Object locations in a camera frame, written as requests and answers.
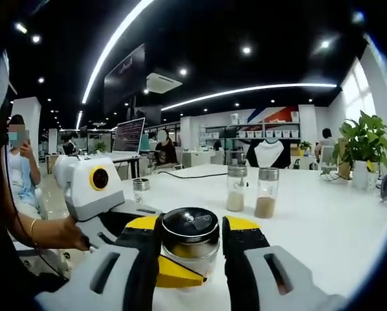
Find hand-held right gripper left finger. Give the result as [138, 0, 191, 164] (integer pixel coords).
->
[34, 216, 164, 311]

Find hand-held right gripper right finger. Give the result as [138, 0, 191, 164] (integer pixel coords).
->
[221, 215, 346, 311]

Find short seasoning bottle beige powder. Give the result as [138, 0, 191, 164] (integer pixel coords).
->
[132, 177, 151, 204]

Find short seasoning bottle white powder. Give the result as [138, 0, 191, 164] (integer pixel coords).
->
[160, 207, 221, 284]

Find tall seasoning bottle brown powder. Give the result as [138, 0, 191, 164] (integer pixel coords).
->
[254, 167, 280, 219]

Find tall seasoning bottle pale powder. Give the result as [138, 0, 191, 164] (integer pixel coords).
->
[226, 164, 248, 213]

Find person's left hand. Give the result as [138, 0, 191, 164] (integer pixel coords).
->
[56, 216, 91, 251]

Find open laptop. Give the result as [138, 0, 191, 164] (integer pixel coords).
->
[111, 117, 146, 156]

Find person's black clothing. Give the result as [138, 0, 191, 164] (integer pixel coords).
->
[0, 97, 71, 311]

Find black and white shirt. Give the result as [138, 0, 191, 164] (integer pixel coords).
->
[245, 137, 292, 169]

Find dark hanging ceiling screen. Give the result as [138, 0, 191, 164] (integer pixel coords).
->
[102, 43, 147, 115]

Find shelf rack with white bins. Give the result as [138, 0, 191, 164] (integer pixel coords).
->
[198, 110, 302, 143]

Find small plant yellow pot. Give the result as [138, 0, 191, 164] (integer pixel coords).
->
[298, 140, 313, 157]

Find ceiling air conditioner unit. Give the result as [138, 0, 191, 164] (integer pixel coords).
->
[146, 71, 183, 95]

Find white mesh office chair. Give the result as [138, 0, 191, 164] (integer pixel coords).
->
[319, 144, 337, 171]

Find brown paper bag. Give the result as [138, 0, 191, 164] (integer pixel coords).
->
[337, 137, 352, 178]

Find curved ceiling light strip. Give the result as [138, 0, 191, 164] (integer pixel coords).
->
[81, 0, 156, 105]
[160, 82, 338, 111]

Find green plant in white pot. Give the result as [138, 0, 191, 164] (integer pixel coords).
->
[319, 109, 387, 190]

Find black power cable with plug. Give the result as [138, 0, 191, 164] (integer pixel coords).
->
[157, 170, 230, 179]

